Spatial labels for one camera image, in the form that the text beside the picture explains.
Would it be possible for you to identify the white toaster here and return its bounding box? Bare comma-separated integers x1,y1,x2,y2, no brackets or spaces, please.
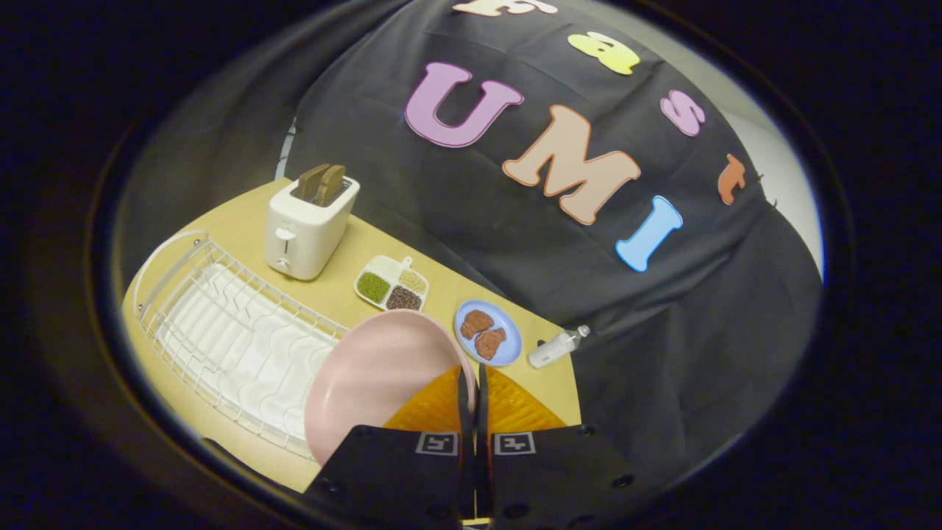
264,174,361,281

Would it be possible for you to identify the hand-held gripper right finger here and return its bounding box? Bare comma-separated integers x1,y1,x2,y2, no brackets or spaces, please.
476,361,642,530

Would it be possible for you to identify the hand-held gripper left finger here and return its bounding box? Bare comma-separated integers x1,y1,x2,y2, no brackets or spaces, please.
304,365,476,530

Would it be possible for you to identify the pink plate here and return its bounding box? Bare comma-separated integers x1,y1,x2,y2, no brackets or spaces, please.
303,308,478,467

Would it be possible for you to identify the white drain tray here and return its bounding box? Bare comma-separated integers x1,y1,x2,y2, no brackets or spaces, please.
157,264,341,444

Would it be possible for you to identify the brown bread slice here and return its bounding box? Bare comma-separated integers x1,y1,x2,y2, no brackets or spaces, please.
297,163,332,204
314,165,347,208

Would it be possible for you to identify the blue plate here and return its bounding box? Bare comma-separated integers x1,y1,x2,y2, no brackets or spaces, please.
453,299,524,368

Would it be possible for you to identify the brown meat piece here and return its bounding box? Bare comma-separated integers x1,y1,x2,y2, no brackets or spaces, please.
460,309,495,341
474,327,508,362

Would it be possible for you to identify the white divided bean tray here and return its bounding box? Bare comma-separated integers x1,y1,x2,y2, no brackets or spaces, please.
353,254,431,314

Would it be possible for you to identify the white wire dish rack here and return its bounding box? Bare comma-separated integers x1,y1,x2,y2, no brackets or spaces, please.
131,229,351,462

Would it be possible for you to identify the small white bottle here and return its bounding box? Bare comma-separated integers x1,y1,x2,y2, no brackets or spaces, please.
528,324,592,370

